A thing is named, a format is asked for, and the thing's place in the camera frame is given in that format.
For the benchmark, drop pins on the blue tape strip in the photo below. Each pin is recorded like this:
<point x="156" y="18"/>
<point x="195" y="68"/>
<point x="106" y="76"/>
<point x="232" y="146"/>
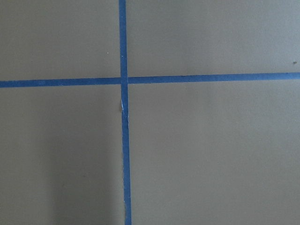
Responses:
<point x="211" y="77"/>
<point x="124" y="47"/>

